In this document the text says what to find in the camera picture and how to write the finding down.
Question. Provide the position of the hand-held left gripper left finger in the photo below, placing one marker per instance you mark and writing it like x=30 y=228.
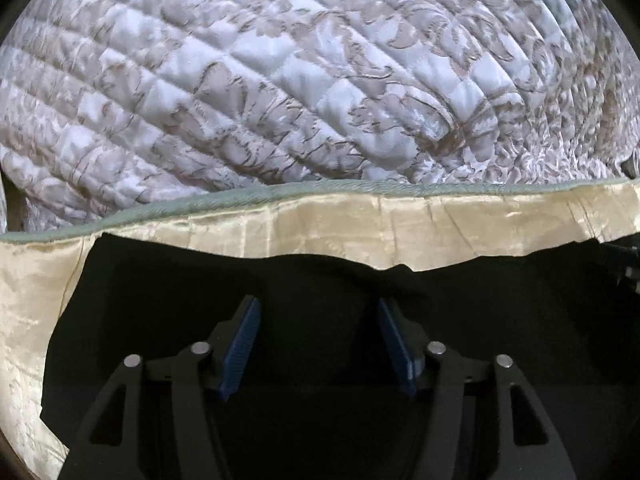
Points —
x=240 y=350

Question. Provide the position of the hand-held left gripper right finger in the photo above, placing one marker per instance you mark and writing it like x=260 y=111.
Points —
x=397 y=350

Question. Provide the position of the quilted floral comforter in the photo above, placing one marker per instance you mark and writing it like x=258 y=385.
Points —
x=300 y=85

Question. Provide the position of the cream satin bed sheet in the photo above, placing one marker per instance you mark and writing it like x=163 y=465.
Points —
x=350 y=230

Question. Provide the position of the black pants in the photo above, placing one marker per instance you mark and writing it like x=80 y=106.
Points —
x=320 y=300

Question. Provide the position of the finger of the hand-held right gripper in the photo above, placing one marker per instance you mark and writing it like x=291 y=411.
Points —
x=625 y=265

